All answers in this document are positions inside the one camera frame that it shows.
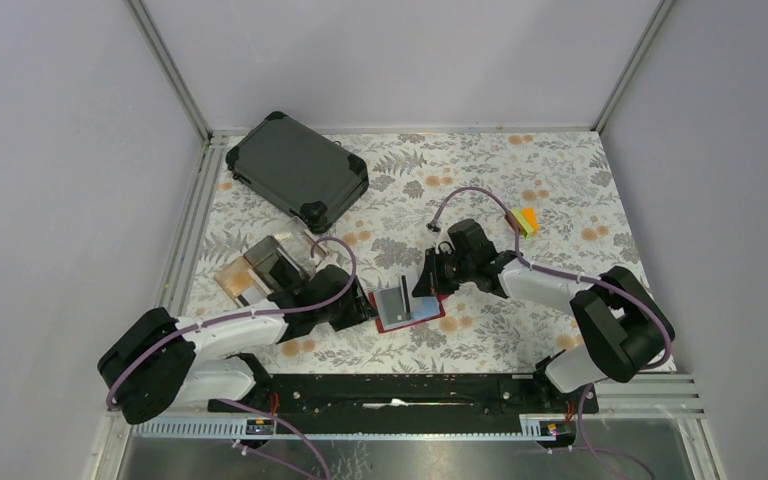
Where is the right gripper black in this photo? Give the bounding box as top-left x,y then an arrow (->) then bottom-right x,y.
413,247 -> 476,298

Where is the red leather card holder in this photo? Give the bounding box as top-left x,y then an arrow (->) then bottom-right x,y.
368,291 -> 445,334

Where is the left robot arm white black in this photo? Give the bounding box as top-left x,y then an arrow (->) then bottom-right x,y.
97,265 -> 378,425

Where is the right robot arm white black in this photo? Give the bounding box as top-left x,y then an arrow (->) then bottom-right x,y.
411,219 -> 675,412

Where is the clear acrylic card organizer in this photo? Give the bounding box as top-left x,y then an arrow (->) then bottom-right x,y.
243,225 -> 330,292

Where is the white card stack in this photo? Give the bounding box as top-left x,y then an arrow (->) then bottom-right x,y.
236,283 -> 271,306

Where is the orange green sticky note block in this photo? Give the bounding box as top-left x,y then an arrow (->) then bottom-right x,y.
506,207 -> 540,238

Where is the wooden block base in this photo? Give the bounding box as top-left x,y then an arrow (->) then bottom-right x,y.
214,256 -> 272,307

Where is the dark grey hard case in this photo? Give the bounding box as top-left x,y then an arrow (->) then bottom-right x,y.
225,111 -> 369,234

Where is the floral patterned table mat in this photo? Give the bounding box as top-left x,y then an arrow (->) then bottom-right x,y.
185,131 -> 678,376

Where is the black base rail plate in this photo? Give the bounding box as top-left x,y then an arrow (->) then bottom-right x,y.
207,373 -> 599,435

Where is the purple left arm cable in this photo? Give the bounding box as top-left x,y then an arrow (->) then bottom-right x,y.
104,236 -> 359,411

